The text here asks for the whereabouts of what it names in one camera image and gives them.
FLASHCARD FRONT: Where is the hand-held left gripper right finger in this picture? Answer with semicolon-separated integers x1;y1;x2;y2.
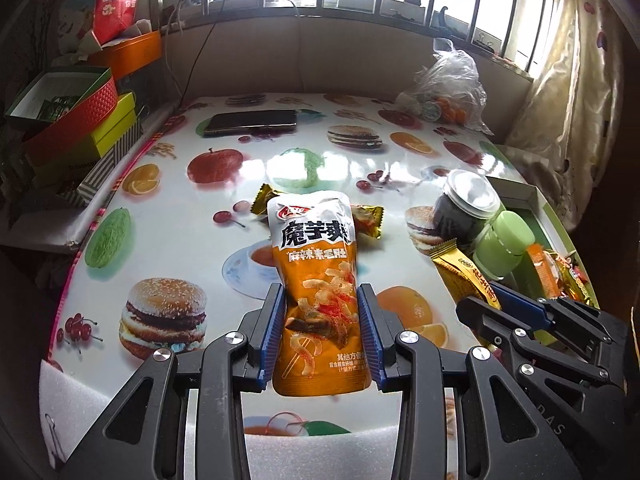
359;282;556;480

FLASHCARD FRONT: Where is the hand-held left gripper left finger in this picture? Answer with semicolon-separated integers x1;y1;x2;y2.
57;282;287;480

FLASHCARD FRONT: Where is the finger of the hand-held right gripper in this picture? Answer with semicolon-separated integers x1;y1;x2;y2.
456;296;624;392
492;286;557;332

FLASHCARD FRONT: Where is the pile of yellow orange packets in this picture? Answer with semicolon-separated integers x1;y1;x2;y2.
525;242;596;303

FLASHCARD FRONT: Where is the yellow snack bar packet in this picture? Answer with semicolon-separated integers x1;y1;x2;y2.
431;237;503;311

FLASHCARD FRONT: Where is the orange snack pouch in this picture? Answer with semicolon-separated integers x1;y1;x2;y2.
266;191;374;397

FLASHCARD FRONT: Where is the green and white cardboard box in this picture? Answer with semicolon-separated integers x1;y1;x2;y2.
485;175;601;347

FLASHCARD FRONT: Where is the green plastic jar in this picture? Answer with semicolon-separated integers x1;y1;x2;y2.
472;210;537;282

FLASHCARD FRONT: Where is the dark jar with clear lid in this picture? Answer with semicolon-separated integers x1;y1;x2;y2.
432;169;507;252

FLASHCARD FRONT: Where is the gold candy wrapper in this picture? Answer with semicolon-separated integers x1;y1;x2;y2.
250;183;281;217
350;204;385;240

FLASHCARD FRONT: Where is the fruit print tablecloth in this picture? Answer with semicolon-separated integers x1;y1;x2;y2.
40;91;601;441

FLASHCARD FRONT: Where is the white foam sheet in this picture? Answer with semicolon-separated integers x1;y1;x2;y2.
37;355;501;480

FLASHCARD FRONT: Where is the dark smartphone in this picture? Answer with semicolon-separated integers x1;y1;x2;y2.
202;109;299;139

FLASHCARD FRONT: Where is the beige patterned curtain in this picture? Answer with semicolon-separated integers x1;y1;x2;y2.
500;0;627;231

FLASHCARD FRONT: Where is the grey striped box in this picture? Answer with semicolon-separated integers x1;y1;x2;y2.
75;120;146;206

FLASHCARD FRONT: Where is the clear plastic bag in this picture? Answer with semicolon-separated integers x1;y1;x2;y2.
397;37;496;136

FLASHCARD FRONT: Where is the lime green box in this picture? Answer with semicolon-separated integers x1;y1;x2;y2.
90;91;139;158

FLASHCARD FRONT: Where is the red box white inside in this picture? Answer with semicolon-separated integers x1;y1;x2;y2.
5;65;121;161

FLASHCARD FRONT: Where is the orange box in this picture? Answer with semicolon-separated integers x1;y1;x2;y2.
87;30;164;81

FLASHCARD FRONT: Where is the small green packet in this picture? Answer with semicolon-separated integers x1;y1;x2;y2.
37;95;81;124

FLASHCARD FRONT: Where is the tall red carton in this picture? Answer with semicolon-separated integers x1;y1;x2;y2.
92;0;144;46

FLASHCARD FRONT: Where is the colourful printed carton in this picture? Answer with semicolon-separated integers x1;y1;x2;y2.
47;0;103;61

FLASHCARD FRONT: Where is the black cable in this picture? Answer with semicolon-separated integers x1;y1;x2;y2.
175;0;229;106

